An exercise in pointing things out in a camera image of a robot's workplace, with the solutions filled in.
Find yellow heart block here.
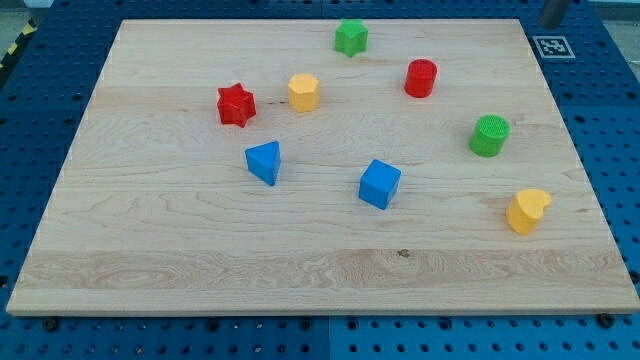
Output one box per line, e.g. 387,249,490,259
505,189,552,235

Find wooden board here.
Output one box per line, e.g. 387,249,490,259
7,19,639,317

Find blue triangle block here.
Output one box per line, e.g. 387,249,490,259
245,141,281,186

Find blue cube block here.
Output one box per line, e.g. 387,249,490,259
358,159,401,210

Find yellow hexagon block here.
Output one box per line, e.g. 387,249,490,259
288,73,320,112

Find red star block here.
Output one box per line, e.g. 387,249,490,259
217,83,256,128

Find red cylinder block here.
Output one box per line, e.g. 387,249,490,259
404,59,438,98

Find green star block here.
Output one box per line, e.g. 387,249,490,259
334,19,368,57

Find green cylinder block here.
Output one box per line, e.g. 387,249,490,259
469,114,511,157

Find white fiducial marker tag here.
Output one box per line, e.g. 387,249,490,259
533,36,575,59

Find yellow black hazard tape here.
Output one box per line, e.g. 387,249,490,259
1,18,38,73

